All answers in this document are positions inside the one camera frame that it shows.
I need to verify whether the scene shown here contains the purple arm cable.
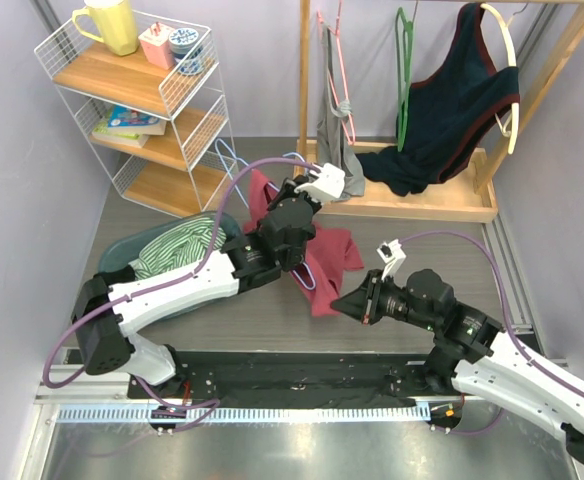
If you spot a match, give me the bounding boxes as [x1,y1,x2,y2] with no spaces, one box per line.
[401,229,584,435]
[42,157,323,434]

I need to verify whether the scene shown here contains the yellow mug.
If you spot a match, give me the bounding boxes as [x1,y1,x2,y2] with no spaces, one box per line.
[71,0,139,56]

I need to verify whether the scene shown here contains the green cover book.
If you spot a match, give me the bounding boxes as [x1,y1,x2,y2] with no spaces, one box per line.
[91,117,149,148]

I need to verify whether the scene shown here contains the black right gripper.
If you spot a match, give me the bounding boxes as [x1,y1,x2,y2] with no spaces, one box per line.
[332,269,438,332]

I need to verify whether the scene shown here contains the wooden clothes rack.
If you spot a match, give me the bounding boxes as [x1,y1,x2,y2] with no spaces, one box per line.
[297,1,584,224]

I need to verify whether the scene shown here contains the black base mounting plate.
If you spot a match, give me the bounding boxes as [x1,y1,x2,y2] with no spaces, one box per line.
[126,350,483,409]

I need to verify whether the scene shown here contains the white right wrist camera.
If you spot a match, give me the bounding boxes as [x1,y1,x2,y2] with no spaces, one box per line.
[376,239,406,281]

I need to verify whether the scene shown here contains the navy tank top red trim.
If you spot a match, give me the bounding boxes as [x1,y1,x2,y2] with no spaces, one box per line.
[357,3,520,197]

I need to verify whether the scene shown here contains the light blue hanger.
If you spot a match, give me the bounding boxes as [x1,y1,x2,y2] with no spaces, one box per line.
[214,138,318,291]

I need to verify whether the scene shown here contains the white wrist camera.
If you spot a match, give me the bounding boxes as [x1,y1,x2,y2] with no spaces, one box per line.
[376,239,406,281]
[294,164,345,205]

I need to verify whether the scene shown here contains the pink small box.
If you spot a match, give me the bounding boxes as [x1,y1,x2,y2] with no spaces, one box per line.
[138,22,174,70]

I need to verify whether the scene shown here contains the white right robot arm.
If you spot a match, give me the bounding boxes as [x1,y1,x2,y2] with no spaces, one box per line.
[331,269,584,465]

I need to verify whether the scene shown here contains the teal plastic laundry basin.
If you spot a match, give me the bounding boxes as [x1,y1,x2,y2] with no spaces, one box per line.
[98,211,216,272]

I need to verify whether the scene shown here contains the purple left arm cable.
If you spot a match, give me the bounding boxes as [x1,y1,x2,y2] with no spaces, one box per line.
[42,157,323,434]

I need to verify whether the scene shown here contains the blue white patterned cup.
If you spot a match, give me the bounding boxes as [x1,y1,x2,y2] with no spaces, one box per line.
[168,27,204,76]

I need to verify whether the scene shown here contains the grey tank top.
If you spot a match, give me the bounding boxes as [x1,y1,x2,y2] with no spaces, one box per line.
[316,24,365,201]

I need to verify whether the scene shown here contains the blue cover book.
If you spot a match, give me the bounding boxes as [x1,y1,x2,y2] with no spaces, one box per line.
[108,105,166,136]

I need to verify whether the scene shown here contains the green hanger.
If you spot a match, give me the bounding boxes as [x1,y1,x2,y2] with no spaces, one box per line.
[394,7,414,152]

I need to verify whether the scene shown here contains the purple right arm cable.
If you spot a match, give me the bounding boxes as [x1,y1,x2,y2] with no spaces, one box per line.
[401,229,584,435]

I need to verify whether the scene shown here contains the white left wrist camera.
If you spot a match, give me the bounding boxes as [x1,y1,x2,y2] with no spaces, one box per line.
[294,164,345,205]

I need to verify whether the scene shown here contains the pink hanger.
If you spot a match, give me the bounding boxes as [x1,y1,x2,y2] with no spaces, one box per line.
[314,0,359,146]

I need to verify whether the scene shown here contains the green striped shirt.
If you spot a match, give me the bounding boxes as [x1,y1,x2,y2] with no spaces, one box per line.
[129,217,214,280]

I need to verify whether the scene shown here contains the slotted aluminium cable rail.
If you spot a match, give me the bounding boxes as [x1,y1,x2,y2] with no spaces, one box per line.
[56,402,431,424]

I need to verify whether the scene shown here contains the white wire wooden shelf rack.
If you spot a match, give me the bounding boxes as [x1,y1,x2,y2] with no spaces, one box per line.
[34,11,236,217]

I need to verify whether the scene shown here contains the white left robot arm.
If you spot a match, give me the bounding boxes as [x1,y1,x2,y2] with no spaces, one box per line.
[71,175,323,399]

